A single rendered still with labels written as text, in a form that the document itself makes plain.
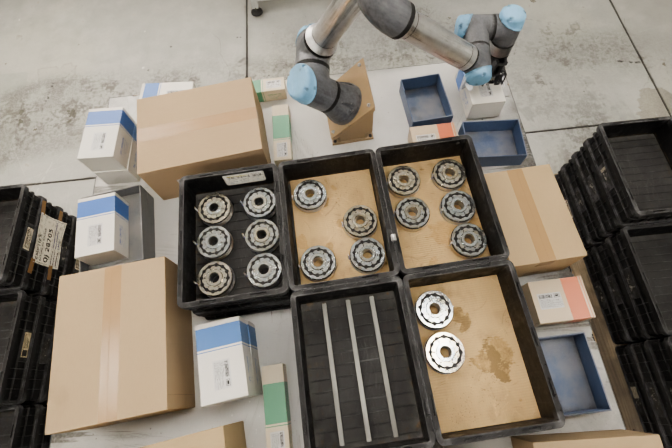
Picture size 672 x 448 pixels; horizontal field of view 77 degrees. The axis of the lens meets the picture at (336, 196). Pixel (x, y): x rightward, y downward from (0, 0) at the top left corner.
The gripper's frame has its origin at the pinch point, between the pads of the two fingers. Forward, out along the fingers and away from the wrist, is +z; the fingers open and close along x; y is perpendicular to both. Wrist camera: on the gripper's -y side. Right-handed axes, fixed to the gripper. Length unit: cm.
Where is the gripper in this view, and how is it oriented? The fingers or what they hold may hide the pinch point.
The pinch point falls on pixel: (480, 85)
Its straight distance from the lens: 168.9
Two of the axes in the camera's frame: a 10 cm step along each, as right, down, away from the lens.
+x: 9.9, -1.0, 0.0
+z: 0.4, 4.2, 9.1
